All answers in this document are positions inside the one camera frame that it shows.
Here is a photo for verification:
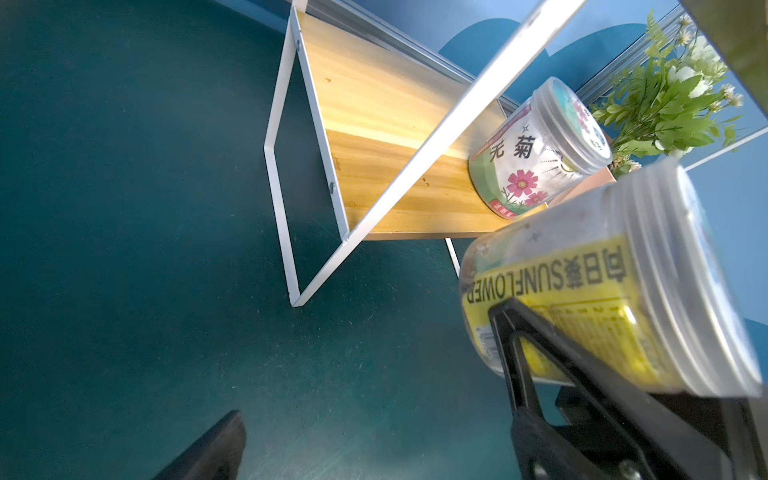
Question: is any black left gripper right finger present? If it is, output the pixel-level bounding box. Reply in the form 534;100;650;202
488;299;767;479

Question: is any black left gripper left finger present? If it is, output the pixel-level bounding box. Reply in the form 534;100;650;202
153;410;246;480

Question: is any sunflower label seed jar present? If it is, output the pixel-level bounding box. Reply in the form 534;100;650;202
459;159;764;397

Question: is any pink flower label seed jar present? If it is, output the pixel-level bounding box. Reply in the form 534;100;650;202
468;77;612;220

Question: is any pink ribbed flower pot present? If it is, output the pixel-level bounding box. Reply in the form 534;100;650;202
547;167;616;208

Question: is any white flower plant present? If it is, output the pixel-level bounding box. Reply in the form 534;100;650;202
590;14;744;179

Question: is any white frame wooden shelf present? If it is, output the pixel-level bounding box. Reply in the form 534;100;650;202
263;0;768;308

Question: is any right aluminium corner post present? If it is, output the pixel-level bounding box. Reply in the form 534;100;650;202
576;4;686;105

